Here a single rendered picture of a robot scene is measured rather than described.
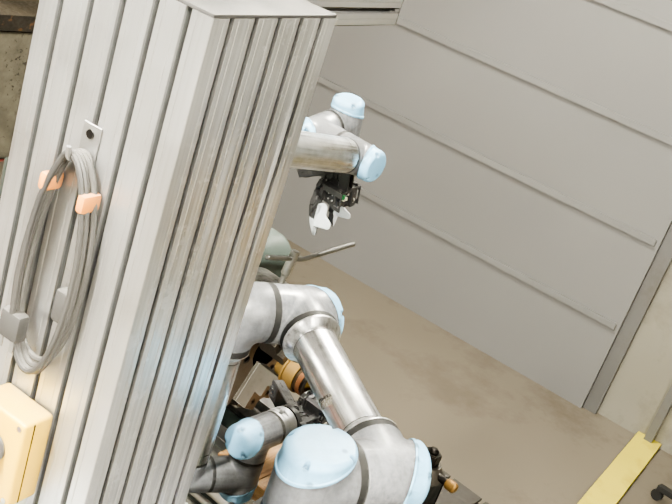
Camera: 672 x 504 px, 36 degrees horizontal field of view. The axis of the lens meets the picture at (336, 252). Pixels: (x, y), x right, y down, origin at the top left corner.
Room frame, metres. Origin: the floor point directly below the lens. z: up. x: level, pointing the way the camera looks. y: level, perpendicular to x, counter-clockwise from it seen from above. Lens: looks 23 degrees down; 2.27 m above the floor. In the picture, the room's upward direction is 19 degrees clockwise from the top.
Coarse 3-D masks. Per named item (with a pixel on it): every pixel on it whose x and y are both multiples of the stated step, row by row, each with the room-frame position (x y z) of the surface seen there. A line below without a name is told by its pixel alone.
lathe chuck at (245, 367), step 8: (256, 280) 2.14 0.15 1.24; (264, 280) 2.15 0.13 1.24; (272, 280) 2.16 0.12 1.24; (256, 344) 2.08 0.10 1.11; (256, 352) 2.17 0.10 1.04; (264, 352) 2.17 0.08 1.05; (248, 360) 2.07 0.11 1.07; (264, 360) 2.15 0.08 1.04; (272, 360) 2.15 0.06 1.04; (240, 368) 2.05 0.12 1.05; (248, 368) 2.08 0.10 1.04; (272, 368) 2.16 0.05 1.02; (240, 376) 2.06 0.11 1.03; (240, 384) 2.07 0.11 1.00; (232, 392) 2.05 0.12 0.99
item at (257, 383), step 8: (256, 360) 2.12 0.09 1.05; (256, 368) 2.09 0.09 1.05; (264, 368) 2.08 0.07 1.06; (248, 376) 2.08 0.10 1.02; (256, 376) 2.07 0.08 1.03; (264, 376) 2.07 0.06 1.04; (272, 376) 2.06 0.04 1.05; (248, 384) 2.07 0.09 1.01; (256, 384) 2.06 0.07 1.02; (264, 384) 2.06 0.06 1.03; (240, 392) 2.06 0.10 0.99; (248, 392) 2.06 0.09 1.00; (256, 392) 2.05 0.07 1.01; (264, 392) 2.05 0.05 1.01; (232, 400) 2.06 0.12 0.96; (240, 400) 2.05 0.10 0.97; (248, 400) 2.05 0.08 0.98; (256, 400) 2.07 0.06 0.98; (248, 408) 2.05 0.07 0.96
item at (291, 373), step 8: (288, 360) 2.05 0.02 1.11; (280, 368) 2.06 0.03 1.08; (288, 368) 2.04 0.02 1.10; (296, 368) 2.04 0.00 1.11; (280, 376) 2.04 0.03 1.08; (288, 376) 2.03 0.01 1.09; (296, 376) 2.03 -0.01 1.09; (304, 376) 2.03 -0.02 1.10; (288, 384) 2.03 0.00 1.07; (296, 384) 2.02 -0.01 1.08; (304, 384) 2.02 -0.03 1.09; (296, 392) 2.03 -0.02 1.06
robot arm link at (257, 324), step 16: (256, 288) 1.72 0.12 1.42; (256, 304) 1.69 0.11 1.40; (272, 304) 1.70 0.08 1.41; (256, 320) 1.68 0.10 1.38; (272, 320) 1.69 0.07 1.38; (240, 336) 1.67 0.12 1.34; (256, 336) 1.68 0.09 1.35; (240, 352) 1.68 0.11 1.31; (224, 384) 1.69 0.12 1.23; (224, 400) 1.70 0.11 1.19; (208, 432) 1.69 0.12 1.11; (208, 448) 1.70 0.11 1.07; (208, 464) 1.73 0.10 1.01; (192, 480) 1.69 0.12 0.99; (208, 480) 1.71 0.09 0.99
